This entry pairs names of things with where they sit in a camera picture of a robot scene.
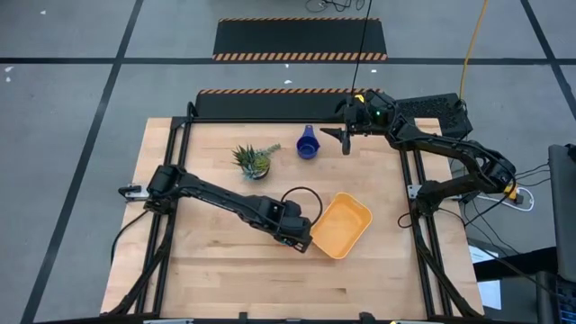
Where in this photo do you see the black hazard-striped floor mat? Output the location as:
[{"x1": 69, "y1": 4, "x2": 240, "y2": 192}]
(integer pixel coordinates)
[
  {"x1": 193, "y1": 88, "x2": 383, "y2": 121},
  {"x1": 211, "y1": 17, "x2": 388, "y2": 62}
]

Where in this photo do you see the white power strip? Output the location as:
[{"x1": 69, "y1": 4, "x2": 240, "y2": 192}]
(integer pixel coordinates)
[{"x1": 474, "y1": 185, "x2": 536, "y2": 212}]

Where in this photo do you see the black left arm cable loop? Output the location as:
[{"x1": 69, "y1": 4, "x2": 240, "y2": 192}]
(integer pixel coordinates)
[{"x1": 280, "y1": 185, "x2": 324, "y2": 226}]

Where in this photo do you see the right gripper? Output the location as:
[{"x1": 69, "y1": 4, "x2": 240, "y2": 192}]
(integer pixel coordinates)
[{"x1": 319, "y1": 96, "x2": 382, "y2": 157}]

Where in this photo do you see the succulent plant in black pot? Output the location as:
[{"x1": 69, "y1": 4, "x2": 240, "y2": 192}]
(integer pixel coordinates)
[{"x1": 231, "y1": 142, "x2": 283, "y2": 181}]

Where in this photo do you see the black perforated equipment box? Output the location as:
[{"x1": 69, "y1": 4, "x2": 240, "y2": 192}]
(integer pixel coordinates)
[{"x1": 395, "y1": 93, "x2": 473, "y2": 140}]

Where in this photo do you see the black aluminium table frame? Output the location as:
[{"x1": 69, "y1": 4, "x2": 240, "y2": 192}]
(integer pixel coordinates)
[{"x1": 101, "y1": 102, "x2": 485, "y2": 324}]

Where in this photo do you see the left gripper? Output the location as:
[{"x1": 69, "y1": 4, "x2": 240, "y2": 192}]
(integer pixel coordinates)
[{"x1": 269, "y1": 201, "x2": 315, "y2": 254}]

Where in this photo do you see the black hanging cable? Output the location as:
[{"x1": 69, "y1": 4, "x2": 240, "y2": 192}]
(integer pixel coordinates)
[{"x1": 350, "y1": 0, "x2": 374, "y2": 98}]

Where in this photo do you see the yellow hanging cable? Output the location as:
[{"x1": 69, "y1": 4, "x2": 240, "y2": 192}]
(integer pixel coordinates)
[{"x1": 458, "y1": 0, "x2": 491, "y2": 103}]

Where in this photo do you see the white paper sheet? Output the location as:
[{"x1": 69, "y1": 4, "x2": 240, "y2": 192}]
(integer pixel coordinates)
[{"x1": 467, "y1": 245, "x2": 503, "y2": 311}]

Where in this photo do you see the dark blue measuring cup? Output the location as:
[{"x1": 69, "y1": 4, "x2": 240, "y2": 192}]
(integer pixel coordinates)
[{"x1": 295, "y1": 124, "x2": 321, "y2": 160}]

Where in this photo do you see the yellow plastic basket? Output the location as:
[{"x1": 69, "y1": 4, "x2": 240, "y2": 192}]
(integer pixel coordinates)
[{"x1": 310, "y1": 192, "x2": 374, "y2": 261}]

